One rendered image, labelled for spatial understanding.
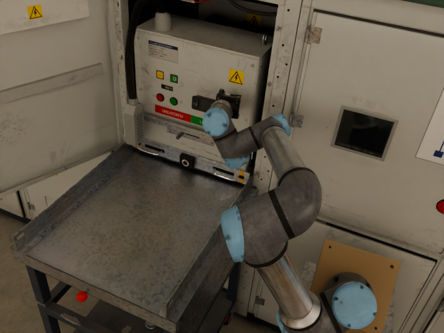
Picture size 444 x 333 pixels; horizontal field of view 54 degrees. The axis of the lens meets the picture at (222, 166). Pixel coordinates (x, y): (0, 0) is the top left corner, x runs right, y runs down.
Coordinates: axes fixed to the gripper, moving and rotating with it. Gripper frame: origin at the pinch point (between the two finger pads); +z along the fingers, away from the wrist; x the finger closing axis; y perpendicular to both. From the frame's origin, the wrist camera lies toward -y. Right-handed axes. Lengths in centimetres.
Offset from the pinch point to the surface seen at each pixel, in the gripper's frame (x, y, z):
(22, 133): -20, -70, -12
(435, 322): -77, 94, -6
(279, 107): -0.2, 20.2, -3.4
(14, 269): -118, -108, 32
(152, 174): -37.2, -26.1, 6.2
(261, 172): -28.7, 17.9, 4.9
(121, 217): -44, -30, -19
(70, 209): -44, -49, -20
